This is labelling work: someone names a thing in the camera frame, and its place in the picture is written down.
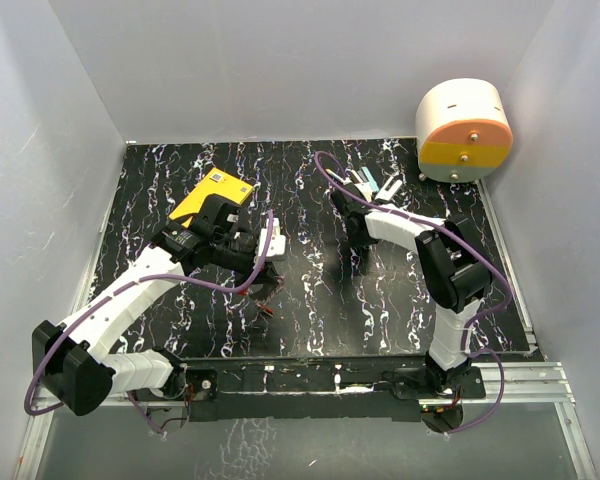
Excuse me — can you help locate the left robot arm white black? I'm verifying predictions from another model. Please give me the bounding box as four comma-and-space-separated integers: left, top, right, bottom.
24, 193, 287, 416

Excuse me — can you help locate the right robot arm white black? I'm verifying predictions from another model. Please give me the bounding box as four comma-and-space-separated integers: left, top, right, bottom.
330, 183, 493, 397

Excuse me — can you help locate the white clip tool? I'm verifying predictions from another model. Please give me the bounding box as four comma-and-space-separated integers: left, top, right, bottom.
374, 175, 403, 203

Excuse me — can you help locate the yellow white pen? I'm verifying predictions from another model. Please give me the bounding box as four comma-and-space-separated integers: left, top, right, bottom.
326, 169, 346, 185

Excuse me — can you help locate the yellow notebook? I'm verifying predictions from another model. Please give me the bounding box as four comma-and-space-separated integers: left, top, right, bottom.
169, 168, 254, 225

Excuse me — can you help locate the round pastel drawer cabinet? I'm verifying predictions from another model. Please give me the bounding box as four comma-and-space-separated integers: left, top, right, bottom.
415, 78, 513, 183

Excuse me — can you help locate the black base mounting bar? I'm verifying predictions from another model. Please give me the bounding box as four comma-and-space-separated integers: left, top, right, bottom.
129, 354, 486, 426

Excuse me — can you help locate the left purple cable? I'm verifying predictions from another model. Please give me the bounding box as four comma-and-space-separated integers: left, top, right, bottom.
23, 209, 277, 441

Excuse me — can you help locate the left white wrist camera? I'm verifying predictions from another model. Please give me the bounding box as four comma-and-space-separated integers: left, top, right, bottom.
257, 217, 287, 262

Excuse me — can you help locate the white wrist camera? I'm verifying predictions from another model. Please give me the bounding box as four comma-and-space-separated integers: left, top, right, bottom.
257, 217, 287, 262
355, 182, 374, 202

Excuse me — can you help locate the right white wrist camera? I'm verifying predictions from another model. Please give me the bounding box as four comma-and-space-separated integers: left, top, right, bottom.
355, 182, 374, 202

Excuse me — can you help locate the aluminium frame rail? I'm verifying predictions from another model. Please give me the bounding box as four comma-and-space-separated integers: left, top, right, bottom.
16, 356, 597, 479

